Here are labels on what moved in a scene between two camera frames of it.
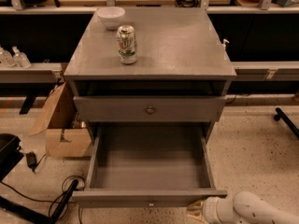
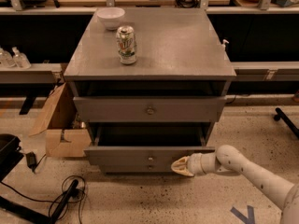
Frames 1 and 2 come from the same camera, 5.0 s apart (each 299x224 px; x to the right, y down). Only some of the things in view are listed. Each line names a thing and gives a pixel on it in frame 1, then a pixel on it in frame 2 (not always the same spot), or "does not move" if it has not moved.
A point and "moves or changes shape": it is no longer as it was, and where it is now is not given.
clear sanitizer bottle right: [21, 59] does not move
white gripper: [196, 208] -> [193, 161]
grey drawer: [149, 165] moves or changes shape
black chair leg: [281, 115] does not move
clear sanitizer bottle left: [7, 59] does not move
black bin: [10, 155] does not move
